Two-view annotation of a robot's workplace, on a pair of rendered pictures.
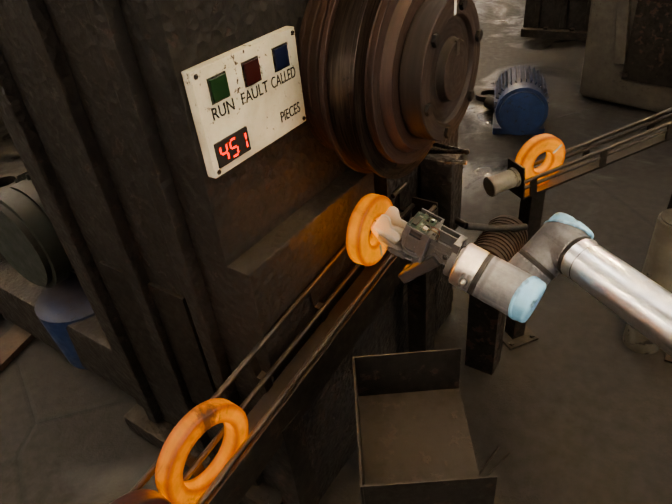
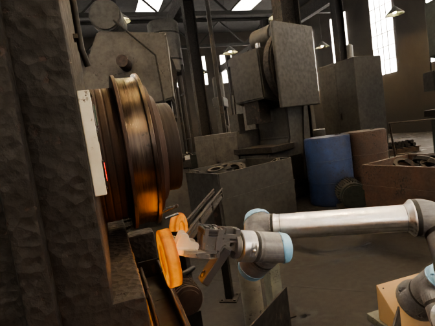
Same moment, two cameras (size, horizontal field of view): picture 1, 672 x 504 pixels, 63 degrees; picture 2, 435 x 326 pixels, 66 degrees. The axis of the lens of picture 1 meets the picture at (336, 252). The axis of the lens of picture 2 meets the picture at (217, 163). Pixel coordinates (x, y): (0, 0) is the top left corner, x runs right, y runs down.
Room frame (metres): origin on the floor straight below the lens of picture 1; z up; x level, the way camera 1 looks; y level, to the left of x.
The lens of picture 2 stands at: (0.36, 0.55, 1.14)
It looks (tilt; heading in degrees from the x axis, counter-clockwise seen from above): 5 degrees down; 304
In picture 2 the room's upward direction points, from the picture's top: 8 degrees counter-clockwise
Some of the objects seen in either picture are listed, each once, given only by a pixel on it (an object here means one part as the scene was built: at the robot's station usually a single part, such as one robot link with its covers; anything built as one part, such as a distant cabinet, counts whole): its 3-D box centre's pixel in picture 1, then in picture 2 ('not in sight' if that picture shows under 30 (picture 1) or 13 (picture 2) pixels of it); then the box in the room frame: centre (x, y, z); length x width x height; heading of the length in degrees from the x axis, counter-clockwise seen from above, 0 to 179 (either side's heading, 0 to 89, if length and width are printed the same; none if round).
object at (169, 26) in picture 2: not in sight; (173, 99); (6.81, -7.24, 2.25); 0.92 x 0.92 x 4.50
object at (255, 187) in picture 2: not in sight; (237, 195); (2.30, -2.69, 0.39); 1.03 x 0.83 x 0.77; 67
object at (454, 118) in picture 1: (444, 69); (166, 147); (1.09, -0.26, 1.11); 0.28 x 0.06 x 0.28; 142
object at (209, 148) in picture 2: not in sight; (228, 165); (3.27, -4.14, 0.55); 1.10 x 0.53 x 1.10; 162
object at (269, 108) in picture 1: (252, 99); (94, 144); (0.94, 0.11, 1.15); 0.26 x 0.02 x 0.18; 142
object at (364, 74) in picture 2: not in sight; (353, 120); (1.53, -5.57, 1.00); 0.80 x 0.63 x 2.00; 147
